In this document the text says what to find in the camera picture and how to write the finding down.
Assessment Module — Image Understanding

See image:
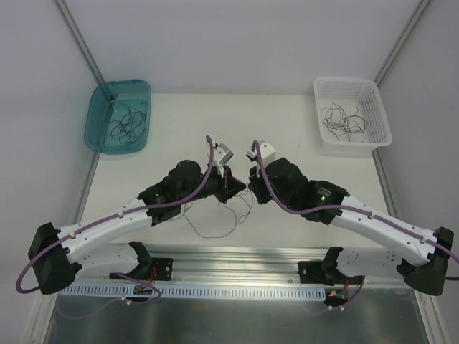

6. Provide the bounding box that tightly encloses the left aluminium frame post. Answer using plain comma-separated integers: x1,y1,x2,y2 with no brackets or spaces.
52,0,105,85

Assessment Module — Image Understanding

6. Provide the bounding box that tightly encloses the purple cable bundle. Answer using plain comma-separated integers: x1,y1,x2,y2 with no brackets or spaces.
175,188,257,239

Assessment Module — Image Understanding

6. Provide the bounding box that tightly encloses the right aluminium frame post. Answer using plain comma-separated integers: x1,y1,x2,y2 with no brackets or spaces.
374,0,434,86

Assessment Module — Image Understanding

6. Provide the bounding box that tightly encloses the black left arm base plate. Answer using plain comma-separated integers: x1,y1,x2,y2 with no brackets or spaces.
146,257,174,282

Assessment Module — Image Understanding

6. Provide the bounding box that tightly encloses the teal plastic bin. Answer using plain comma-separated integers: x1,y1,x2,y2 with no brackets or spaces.
84,80,152,155

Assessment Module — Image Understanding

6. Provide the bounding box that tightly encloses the aluminium mounting rail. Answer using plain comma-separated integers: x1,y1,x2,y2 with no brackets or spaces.
146,244,327,286

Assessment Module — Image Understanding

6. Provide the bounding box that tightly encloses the aluminium frame post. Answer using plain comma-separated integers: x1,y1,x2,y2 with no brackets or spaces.
52,0,105,85
374,0,434,86

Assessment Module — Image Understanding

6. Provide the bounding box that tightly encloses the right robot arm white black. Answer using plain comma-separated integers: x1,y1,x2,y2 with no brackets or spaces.
249,158,454,296

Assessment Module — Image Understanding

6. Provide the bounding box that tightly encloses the white slotted cable duct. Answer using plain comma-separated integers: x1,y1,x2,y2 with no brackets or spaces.
60,282,326,302

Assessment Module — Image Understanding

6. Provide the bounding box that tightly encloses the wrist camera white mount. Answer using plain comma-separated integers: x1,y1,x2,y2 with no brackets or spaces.
208,143,234,178
246,140,276,176

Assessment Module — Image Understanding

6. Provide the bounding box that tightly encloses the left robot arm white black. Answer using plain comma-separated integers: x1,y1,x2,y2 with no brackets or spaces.
27,160,246,295

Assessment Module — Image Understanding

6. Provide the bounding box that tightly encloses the white perforated plastic basket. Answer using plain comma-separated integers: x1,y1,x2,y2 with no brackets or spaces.
313,77,392,157

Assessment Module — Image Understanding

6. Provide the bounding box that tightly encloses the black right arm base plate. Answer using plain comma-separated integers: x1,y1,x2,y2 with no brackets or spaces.
298,261,327,285

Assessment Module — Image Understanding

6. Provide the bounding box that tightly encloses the thin black cable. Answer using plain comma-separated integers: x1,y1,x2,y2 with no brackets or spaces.
103,102,148,146
319,102,369,143

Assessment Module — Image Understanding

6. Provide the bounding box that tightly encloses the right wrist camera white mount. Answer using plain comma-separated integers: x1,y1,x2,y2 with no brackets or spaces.
246,140,276,176

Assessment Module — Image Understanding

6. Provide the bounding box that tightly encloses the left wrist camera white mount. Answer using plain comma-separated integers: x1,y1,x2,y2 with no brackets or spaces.
208,143,234,178

